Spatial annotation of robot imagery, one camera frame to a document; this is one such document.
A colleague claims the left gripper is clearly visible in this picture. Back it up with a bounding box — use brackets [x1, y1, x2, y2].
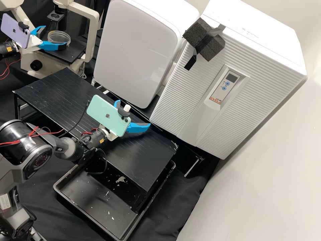
[26, 25, 70, 52]

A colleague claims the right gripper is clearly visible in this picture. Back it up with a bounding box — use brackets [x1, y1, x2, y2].
[105, 99, 151, 142]

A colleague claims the petri dish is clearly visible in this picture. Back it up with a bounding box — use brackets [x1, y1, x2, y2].
[47, 30, 72, 46]

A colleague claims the cream microscope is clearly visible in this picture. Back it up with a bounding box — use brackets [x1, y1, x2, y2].
[0, 0, 101, 78]

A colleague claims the black platform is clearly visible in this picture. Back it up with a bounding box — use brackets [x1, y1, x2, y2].
[13, 67, 179, 209]
[91, 78, 204, 178]

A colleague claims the white box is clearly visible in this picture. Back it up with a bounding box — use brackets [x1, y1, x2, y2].
[93, 0, 200, 109]

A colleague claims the black tray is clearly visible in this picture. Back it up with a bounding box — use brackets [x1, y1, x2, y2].
[52, 160, 176, 240]

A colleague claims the incubator door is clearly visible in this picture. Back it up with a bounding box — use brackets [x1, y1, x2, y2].
[150, 18, 308, 160]

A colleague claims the white incubator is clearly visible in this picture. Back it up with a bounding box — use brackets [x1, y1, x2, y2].
[156, 0, 308, 101]

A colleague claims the right wrist camera phone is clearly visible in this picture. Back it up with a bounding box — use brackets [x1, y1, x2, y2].
[86, 95, 132, 138]

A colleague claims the wrist camera phone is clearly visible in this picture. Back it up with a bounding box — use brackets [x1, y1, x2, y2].
[86, 95, 132, 138]
[0, 13, 32, 49]

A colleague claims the left wrist camera phone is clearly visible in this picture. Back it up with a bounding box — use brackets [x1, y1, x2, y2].
[0, 13, 32, 49]

